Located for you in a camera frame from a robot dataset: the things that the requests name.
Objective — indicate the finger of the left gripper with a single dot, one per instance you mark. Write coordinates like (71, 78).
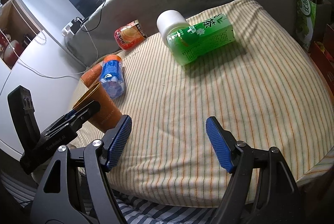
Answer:
(84, 114)
(71, 115)

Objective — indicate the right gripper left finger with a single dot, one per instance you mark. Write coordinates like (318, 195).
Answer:
(74, 187)

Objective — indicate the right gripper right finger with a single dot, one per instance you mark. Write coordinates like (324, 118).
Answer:
(261, 188)

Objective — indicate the orange patterned paper cup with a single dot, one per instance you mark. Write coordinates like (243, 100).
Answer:
(108, 116)

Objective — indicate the blue plastic bottle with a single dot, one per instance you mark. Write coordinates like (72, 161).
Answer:
(111, 77)

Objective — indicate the striped blue white trousers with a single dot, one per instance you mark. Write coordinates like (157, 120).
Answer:
(137, 210)

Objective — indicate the white shelf cabinet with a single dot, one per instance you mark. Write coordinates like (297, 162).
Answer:
(18, 28)

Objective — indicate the white power strip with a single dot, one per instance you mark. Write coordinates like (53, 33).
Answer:
(72, 27)

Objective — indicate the red snack canister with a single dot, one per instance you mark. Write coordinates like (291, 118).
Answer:
(130, 35)

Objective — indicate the green tea bottle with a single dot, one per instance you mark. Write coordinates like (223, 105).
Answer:
(187, 44)

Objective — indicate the white plastic jar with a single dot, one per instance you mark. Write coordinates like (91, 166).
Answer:
(168, 22)

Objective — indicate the green paper shopping bag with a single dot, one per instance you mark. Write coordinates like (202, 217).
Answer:
(310, 21)

